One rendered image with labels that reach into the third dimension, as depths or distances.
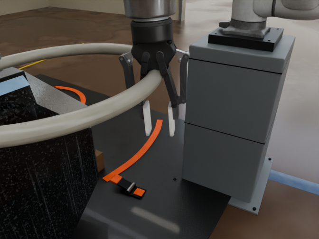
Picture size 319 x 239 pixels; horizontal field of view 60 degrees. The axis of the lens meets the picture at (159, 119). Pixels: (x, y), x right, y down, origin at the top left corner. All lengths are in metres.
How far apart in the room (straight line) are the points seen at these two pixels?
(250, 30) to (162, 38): 0.84
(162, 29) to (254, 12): 0.83
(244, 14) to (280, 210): 0.99
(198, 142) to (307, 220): 0.66
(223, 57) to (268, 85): 0.22
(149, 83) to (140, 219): 1.05
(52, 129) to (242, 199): 1.31
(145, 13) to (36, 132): 0.24
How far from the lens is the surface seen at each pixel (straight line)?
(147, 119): 0.57
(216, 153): 1.44
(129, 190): 1.54
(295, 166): 1.94
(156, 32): 0.48
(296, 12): 1.25
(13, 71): 1.00
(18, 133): 0.40
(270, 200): 1.66
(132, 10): 0.48
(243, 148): 1.38
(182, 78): 0.52
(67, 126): 0.40
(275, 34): 1.36
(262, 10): 1.27
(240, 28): 1.30
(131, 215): 1.47
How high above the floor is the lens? 1.14
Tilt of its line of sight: 31 degrees down
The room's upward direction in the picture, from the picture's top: straight up
